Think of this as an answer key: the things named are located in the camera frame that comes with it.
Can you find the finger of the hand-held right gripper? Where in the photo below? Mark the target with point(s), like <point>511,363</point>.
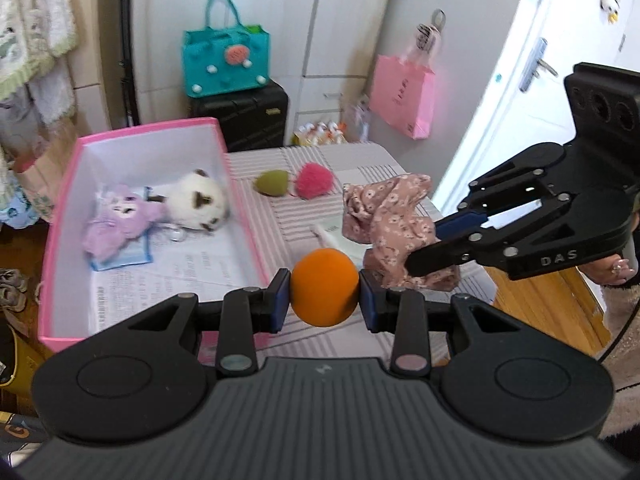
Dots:
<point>462,225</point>
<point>440,257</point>

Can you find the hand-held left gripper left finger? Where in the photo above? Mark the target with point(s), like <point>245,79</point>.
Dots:
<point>280,305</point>

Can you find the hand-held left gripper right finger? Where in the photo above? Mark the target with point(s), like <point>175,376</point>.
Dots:
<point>370,305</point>

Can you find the orange foam ball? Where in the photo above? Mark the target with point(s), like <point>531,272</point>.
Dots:
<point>325,287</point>

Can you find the pink floral cloth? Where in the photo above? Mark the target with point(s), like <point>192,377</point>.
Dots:
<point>395,215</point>

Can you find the pink cardboard box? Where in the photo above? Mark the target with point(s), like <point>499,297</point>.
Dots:
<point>235,200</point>

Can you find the olive green puff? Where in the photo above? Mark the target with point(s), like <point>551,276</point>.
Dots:
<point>272,184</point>

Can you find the pink fluffy puff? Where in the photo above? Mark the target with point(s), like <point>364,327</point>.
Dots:
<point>314,180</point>

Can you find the white plush cat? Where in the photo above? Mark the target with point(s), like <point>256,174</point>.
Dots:
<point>197,200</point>

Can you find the purple plush toy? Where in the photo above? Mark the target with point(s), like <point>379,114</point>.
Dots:
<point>120,215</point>

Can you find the person's right hand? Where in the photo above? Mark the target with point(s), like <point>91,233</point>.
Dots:
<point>612,270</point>

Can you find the printed paper liner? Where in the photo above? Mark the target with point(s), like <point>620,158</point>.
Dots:
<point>200,285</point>

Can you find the white door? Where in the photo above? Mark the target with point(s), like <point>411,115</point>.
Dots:
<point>495,125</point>

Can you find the pink paper bag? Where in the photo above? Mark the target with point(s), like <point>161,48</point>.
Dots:
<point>402,95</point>

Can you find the clear plastic packet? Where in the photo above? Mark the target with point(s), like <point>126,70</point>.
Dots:
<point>360,120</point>

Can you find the pile of snack packets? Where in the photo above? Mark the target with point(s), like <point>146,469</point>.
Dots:
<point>320,135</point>

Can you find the black suitcase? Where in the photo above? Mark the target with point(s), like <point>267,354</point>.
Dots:
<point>240,120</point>

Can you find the small hanging plush toy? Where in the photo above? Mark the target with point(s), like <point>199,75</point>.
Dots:
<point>610,7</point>

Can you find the hanging ribbon charm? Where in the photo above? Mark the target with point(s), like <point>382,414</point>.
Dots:
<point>427,35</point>

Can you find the white wardrobe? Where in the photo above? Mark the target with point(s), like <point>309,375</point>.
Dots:
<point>325,20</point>

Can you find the teal felt handbag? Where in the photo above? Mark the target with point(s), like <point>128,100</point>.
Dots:
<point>225,60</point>

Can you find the yellow and black object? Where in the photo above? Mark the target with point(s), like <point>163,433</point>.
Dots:
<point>20,365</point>

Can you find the brown paper bag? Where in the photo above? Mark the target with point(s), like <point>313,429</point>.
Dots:
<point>35,185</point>

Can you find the light blue printed bag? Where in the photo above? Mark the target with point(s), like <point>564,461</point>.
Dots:
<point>17,210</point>

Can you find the black tripod pole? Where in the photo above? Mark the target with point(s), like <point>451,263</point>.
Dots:
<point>127,50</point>

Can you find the white fleece pajama pants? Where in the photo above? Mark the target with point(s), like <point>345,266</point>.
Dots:
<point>52,95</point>

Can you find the grey cloth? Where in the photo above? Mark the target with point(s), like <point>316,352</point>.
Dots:
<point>17,120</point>

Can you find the white fluffy pajama set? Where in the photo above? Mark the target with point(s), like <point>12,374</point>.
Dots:
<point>30,15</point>

